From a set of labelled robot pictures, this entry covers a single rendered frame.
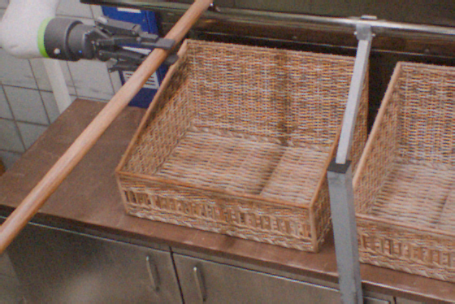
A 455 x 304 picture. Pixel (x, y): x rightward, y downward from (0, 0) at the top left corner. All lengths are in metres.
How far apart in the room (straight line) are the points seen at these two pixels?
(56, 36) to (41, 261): 0.94
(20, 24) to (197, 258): 0.77
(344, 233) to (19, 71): 1.49
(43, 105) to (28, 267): 0.63
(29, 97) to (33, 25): 1.16
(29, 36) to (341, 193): 0.75
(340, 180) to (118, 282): 0.93
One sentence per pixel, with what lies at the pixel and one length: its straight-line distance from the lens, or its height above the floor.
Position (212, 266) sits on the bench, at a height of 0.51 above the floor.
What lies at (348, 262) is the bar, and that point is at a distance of 2.06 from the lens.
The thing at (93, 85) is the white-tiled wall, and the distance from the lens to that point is 2.97.
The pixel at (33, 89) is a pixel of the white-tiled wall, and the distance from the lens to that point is 3.14.
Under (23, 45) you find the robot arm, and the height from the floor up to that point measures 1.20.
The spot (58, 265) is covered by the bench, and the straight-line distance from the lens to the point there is 2.71.
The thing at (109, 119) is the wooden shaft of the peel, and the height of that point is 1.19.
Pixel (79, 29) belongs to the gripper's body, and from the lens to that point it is 1.98.
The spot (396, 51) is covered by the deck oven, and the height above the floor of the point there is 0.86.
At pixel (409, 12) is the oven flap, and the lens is 2.33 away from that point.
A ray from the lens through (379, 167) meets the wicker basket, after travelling 2.34.
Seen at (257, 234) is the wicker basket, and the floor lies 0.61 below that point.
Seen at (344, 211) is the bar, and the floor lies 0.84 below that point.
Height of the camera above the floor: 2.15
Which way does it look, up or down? 37 degrees down
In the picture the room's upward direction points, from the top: 10 degrees counter-clockwise
